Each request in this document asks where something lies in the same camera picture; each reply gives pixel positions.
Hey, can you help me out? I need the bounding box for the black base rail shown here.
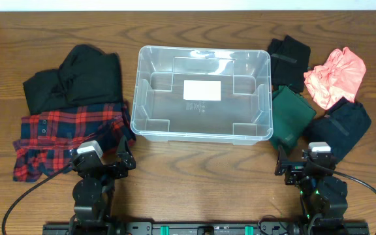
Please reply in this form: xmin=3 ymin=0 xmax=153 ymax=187
xmin=42 ymin=221 xmax=369 ymax=235

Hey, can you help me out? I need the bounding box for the black cloth with tape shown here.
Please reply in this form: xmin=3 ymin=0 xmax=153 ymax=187
xmin=267 ymin=35 xmax=311 ymax=93

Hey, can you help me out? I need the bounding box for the dark green cloth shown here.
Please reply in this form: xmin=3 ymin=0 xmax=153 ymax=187
xmin=270 ymin=86 xmax=316 ymax=154

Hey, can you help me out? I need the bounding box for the black hooded sweatshirt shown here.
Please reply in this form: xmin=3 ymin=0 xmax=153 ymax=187
xmin=23 ymin=44 xmax=123 ymax=115

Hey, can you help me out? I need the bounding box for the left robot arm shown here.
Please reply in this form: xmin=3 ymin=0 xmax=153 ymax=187
xmin=67 ymin=136 xmax=136 ymax=235

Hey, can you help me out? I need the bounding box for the left black cable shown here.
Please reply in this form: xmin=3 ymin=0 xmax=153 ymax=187
xmin=1 ymin=162 xmax=74 ymax=235

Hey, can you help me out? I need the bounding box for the red navy plaid shirt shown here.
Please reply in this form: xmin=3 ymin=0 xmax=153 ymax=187
xmin=13 ymin=103 xmax=136 ymax=182

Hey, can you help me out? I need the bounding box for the pink cloth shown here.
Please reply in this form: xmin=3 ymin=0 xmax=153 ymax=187
xmin=304 ymin=47 xmax=366 ymax=110

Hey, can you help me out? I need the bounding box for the dark navy cloth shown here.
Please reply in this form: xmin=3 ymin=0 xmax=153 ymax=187
xmin=303 ymin=97 xmax=371 ymax=163

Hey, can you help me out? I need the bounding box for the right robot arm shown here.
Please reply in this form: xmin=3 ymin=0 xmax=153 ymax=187
xmin=275 ymin=142 xmax=348 ymax=227

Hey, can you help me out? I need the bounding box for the clear plastic storage bin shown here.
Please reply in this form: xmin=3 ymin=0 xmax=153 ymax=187
xmin=131 ymin=46 xmax=274 ymax=146

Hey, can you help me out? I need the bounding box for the white label in bin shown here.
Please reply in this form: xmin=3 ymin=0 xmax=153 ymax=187
xmin=183 ymin=80 xmax=221 ymax=101

